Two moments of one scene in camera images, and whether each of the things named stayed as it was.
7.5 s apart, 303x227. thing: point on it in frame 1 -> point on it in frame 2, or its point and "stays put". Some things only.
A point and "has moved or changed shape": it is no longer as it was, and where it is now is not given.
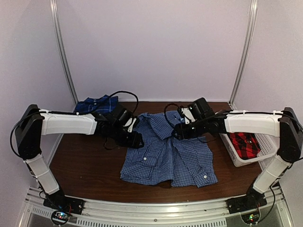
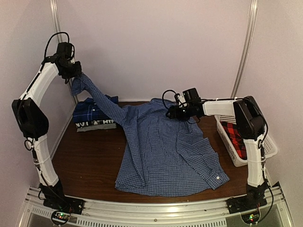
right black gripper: x=182 y=133 -> x=175 y=113
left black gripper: x=133 y=142 -> x=77 y=71
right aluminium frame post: x=253 y=17 stays put
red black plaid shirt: x=246 y=144 stays put
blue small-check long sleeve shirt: x=164 y=158 has moved or changed shape
